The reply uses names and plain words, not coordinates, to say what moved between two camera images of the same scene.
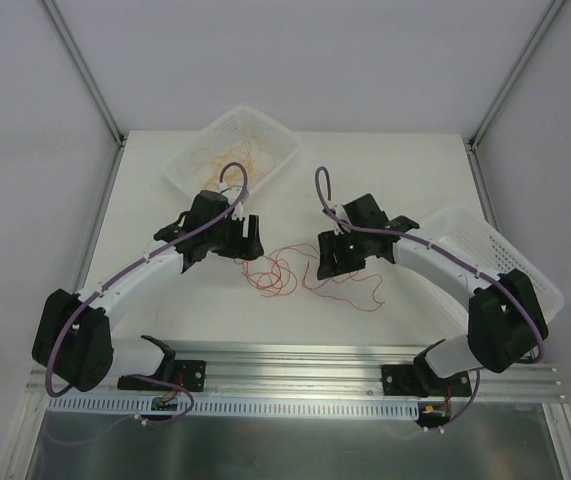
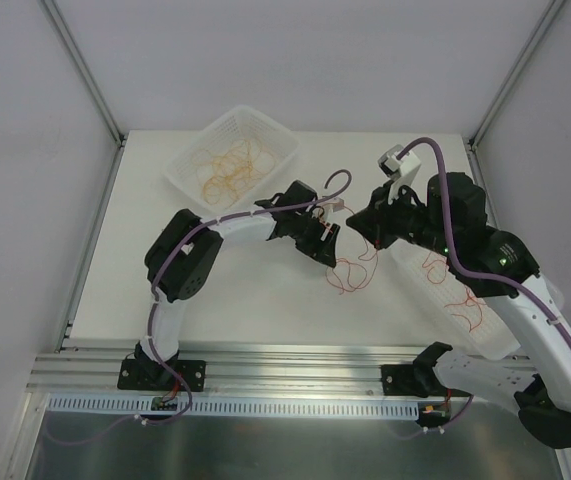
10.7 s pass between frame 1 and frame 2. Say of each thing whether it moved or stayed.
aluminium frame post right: stayed
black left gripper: moved
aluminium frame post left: stayed
